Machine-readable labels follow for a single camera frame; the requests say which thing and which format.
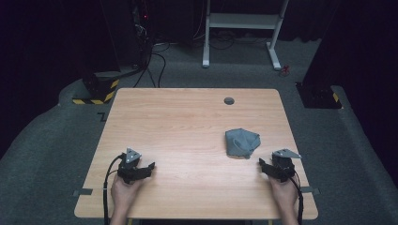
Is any dark equipment rack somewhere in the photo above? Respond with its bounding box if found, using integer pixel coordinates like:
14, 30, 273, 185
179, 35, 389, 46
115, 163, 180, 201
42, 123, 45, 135
130, 0, 155, 68

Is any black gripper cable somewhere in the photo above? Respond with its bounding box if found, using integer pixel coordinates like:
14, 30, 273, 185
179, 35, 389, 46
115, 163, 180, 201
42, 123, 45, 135
289, 171, 305, 225
102, 153, 127, 225

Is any black yellow striped stand base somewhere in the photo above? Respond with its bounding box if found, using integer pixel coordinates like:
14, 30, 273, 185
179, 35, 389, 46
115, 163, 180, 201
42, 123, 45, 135
71, 70, 121, 106

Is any person's right hand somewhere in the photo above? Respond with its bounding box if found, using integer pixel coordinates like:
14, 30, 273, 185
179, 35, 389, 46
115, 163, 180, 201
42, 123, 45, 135
268, 175, 299, 215

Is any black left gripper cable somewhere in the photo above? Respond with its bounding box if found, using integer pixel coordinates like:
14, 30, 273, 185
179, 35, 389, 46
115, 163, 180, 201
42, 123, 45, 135
102, 153, 127, 225

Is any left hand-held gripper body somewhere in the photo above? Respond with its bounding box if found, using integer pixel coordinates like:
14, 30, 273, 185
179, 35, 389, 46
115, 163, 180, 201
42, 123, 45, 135
116, 147, 144, 185

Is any dark curtain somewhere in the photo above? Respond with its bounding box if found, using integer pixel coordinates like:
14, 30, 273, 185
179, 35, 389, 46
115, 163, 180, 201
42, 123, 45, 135
302, 0, 398, 177
0, 0, 121, 158

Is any grey tape strip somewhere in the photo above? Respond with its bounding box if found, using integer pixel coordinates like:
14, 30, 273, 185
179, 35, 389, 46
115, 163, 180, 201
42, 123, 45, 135
72, 187, 94, 198
300, 186, 321, 196

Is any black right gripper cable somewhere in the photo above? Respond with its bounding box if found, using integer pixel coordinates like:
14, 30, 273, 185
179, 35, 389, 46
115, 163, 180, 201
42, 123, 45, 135
289, 171, 305, 225

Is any black floor cable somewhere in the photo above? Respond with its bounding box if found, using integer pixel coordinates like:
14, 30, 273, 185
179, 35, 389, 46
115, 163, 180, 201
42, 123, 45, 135
151, 51, 167, 89
132, 52, 157, 89

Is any person's left hand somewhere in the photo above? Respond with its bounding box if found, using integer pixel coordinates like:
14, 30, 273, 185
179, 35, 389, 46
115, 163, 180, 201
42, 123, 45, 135
110, 174, 143, 217

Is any grey cloth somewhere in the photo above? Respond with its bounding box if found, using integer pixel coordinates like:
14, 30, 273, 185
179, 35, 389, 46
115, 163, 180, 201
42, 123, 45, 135
224, 127, 262, 160

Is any white metal stand frame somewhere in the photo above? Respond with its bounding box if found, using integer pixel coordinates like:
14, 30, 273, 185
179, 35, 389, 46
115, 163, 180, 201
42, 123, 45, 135
202, 0, 290, 71

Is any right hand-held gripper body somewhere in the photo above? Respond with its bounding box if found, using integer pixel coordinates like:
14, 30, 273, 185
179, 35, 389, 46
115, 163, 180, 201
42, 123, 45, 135
268, 148, 302, 184

